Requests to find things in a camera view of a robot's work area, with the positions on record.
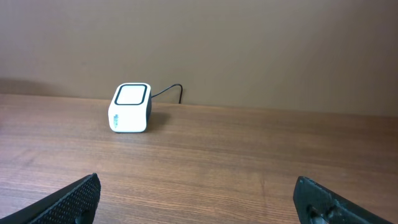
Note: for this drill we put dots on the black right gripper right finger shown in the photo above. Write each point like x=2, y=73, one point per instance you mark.
x=315, y=203

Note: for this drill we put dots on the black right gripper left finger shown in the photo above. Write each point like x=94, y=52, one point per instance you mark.
x=73, y=204

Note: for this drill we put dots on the white barcode scanner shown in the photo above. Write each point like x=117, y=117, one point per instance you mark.
x=130, y=108

